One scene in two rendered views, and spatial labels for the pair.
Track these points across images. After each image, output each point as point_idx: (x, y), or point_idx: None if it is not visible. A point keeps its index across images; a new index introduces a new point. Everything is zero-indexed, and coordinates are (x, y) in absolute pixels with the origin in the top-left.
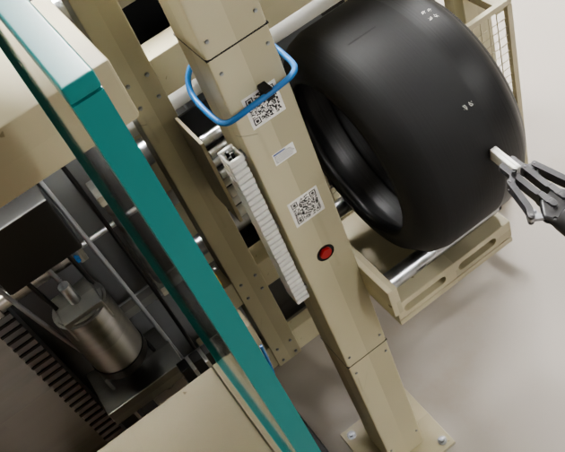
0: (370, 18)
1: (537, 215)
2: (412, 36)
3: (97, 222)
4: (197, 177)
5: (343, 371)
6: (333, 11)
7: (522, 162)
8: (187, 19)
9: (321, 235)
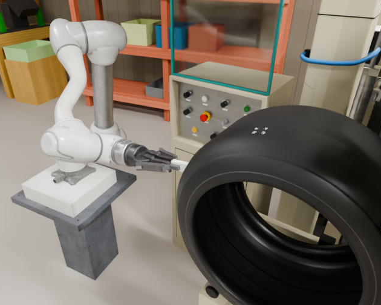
0: (309, 120)
1: (157, 151)
2: (262, 120)
3: None
4: None
5: None
6: (377, 152)
7: (170, 165)
8: None
9: None
